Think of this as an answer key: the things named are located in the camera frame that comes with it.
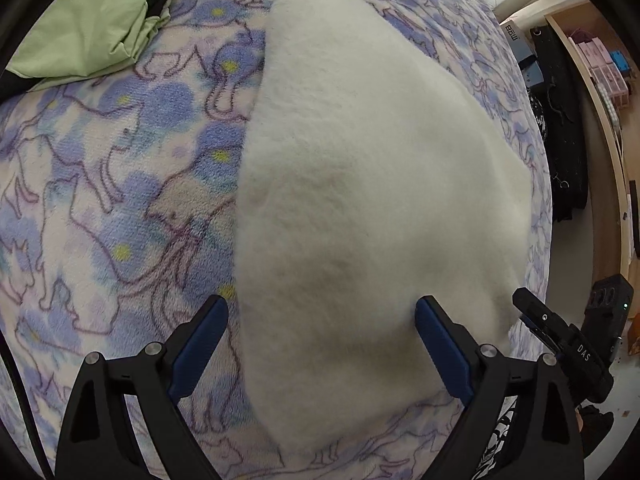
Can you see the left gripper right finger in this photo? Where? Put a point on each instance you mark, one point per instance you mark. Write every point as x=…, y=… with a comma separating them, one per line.
x=543, y=440

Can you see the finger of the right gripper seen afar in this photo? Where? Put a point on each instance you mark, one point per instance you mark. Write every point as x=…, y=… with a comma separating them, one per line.
x=545, y=324

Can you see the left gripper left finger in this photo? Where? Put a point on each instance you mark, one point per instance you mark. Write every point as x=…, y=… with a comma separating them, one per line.
x=97, y=440

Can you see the cream fuzzy cardigan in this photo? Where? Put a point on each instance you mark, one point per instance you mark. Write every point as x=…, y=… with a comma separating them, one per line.
x=370, y=177

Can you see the black white patterned clothing pile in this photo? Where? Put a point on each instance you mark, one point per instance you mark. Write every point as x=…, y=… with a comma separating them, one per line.
x=557, y=109

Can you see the right hand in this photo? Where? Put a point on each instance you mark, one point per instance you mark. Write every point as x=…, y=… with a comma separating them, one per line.
x=593, y=427

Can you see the black white graphic cloth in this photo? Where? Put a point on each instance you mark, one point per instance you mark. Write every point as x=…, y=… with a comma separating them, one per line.
x=497, y=439

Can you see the purple cat print blanket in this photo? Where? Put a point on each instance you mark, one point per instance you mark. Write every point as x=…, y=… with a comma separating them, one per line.
x=116, y=193

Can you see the wooden shelf unit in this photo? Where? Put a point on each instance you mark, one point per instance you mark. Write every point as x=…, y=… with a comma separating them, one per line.
x=612, y=146

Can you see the pink drawer boxes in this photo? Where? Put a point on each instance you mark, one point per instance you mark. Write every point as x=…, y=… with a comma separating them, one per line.
x=601, y=65

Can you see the blue small box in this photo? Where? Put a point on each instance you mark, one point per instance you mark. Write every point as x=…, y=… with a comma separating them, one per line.
x=620, y=62

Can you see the cardboard box with label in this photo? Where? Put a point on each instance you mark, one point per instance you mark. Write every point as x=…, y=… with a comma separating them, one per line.
x=524, y=54

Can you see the light green garment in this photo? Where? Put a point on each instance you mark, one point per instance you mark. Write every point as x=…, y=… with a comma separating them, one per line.
x=76, y=40

